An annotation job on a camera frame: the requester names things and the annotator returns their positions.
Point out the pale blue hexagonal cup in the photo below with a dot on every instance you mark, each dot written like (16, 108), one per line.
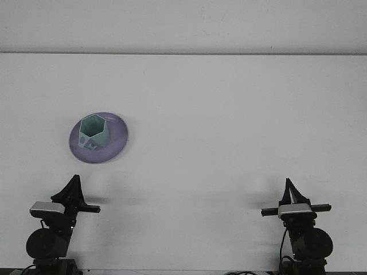
(100, 137)

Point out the pale purple round plate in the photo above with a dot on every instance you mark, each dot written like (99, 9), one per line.
(117, 143)

